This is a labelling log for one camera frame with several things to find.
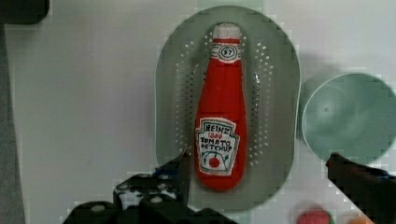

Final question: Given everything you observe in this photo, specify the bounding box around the red plush ketchup bottle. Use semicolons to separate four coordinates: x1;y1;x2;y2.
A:
194;23;247;191

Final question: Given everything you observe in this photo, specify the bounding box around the toy orange half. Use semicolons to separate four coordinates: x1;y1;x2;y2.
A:
347;217;374;224

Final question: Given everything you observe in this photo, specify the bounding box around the red toy strawberry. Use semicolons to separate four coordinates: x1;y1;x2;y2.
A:
296;209;334;224

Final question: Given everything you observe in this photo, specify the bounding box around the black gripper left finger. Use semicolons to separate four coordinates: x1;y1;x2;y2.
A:
62;148;237;224

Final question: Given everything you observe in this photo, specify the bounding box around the green mug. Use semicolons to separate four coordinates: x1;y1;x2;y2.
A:
299;73;395;164

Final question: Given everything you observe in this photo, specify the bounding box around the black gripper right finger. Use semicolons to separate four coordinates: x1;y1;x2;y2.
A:
326;153;396;224

